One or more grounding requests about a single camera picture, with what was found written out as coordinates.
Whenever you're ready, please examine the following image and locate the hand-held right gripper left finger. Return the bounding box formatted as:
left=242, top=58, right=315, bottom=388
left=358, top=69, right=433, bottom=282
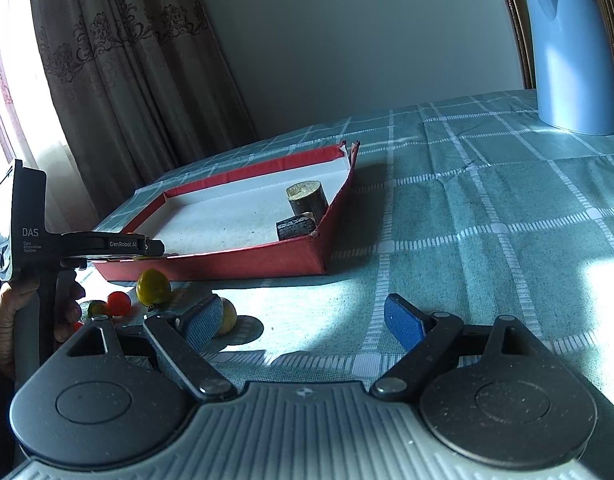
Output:
left=57, top=294, right=238, bottom=402

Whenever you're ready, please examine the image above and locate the blue electric kettle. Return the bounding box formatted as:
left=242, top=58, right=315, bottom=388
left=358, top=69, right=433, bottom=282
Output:
left=522, top=0, right=614, bottom=137

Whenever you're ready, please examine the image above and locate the teal checked tablecloth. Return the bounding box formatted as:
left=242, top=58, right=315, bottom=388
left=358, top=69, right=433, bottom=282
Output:
left=77, top=89, right=614, bottom=480

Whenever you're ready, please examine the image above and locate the dark wooden frame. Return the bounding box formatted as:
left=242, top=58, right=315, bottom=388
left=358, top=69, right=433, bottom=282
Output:
left=492, top=0, right=614, bottom=91

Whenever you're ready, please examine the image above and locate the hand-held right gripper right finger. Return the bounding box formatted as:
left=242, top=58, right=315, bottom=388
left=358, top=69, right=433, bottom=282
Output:
left=369, top=294, right=558, bottom=403

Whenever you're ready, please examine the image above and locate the sheer pink curtain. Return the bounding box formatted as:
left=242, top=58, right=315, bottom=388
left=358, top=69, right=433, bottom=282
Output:
left=0, top=0, right=82, bottom=201

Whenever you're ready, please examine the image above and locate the green tomato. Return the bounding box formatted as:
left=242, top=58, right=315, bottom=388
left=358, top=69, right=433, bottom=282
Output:
left=136, top=268, right=174, bottom=307

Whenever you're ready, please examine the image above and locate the lying dark sugarcane piece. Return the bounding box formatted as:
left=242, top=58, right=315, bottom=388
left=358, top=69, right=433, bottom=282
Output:
left=275, top=214, right=319, bottom=241

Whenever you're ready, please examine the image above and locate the small yellow round fruit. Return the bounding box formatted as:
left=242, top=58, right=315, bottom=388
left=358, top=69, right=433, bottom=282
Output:
left=214, top=297, right=238, bottom=336

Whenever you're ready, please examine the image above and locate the person's left hand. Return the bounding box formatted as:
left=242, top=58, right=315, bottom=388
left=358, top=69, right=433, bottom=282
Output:
left=0, top=272, right=86, bottom=381

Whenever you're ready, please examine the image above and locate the red cardboard box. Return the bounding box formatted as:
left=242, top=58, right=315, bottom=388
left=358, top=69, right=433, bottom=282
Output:
left=93, top=141, right=362, bottom=282

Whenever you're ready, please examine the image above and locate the small red cherry tomato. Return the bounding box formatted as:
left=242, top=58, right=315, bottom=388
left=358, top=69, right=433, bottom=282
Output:
left=107, top=291, right=132, bottom=317

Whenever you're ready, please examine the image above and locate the upright dark sugarcane piece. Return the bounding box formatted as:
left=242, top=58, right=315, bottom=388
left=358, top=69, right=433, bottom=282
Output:
left=286, top=180, right=330, bottom=222

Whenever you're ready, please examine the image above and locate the brown patterned curtain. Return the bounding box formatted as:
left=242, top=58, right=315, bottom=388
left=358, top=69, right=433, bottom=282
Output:
left=26, top=0, right=260, bottom=221

